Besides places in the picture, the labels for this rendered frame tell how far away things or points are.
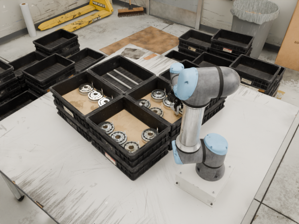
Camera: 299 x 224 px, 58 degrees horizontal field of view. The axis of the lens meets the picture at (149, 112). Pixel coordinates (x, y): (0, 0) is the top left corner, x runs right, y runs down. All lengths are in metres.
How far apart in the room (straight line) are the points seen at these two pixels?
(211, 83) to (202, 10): 3.67
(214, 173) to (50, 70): 2.01
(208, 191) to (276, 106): 0.99
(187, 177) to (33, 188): 0.82
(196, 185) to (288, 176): 1.39
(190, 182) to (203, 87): 0.61
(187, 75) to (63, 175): 0.97
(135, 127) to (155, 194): 0.41
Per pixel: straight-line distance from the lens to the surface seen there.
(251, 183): 1.64
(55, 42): 3.40
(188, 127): 1.15
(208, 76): 0.99
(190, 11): 4.70
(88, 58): 3.19
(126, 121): 1.67
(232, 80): 1.02
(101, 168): 1.62
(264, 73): 2.90
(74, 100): 1.88
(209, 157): 1.32
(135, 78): 2.03
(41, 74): 2.86
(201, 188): 1.43
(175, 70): 1.43
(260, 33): 3.81
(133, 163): 1.43
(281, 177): 2.66
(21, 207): 2.48
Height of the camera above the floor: 1.99
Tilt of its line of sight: 42 degrees down
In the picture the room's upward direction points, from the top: straight up
